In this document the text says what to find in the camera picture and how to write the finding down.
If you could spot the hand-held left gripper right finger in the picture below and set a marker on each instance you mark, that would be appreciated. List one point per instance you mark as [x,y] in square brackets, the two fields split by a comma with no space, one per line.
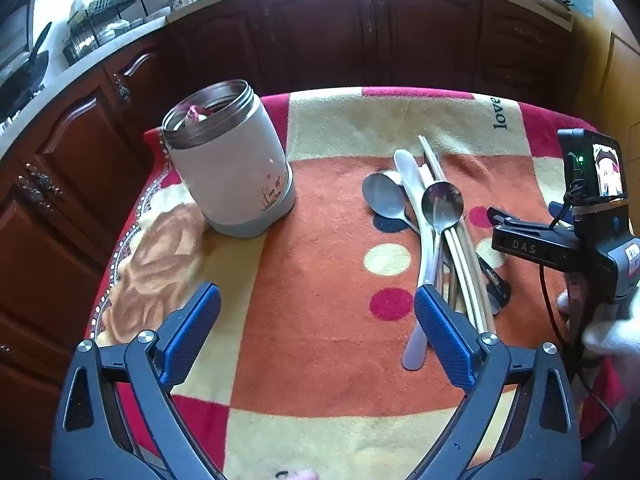
[440,330]

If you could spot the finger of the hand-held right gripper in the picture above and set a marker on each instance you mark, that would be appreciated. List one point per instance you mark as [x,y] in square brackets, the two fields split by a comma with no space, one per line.
[502,217]

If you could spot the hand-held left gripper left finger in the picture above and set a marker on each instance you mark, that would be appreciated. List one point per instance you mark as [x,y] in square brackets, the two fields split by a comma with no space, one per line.
[200,320]

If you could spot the pale wooden chopstick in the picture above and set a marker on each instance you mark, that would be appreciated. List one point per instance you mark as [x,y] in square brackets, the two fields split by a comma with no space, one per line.
[457,270]
[470,280]
[431,152]

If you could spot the white insulated steel jar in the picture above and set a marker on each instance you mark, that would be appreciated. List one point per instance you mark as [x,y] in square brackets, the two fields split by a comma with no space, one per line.
[235,170]

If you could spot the person's right hand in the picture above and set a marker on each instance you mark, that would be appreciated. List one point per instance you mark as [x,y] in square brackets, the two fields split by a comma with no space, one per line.
[612,332]

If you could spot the metal spoon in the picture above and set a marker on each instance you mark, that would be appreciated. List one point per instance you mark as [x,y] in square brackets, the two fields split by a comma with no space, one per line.
[382,195]
[442,205]

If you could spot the long white spoon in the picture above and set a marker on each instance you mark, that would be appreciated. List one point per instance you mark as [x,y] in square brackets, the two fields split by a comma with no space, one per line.
[407,167]

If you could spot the printed blanket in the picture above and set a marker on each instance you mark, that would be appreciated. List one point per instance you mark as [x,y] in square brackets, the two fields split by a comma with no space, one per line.
[325,310]

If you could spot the yellow wooden door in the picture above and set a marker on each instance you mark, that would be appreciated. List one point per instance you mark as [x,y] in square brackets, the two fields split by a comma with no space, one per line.
[620,85]

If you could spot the dark wooden base cabinets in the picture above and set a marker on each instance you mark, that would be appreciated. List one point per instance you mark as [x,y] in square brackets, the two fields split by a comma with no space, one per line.
[350,35]

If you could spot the black frying pan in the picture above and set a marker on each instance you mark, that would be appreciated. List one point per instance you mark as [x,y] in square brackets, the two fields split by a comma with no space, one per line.
[30,65]

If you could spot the patterned bowl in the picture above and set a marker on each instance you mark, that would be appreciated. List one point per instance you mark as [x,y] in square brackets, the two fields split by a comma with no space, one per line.
[187,1]

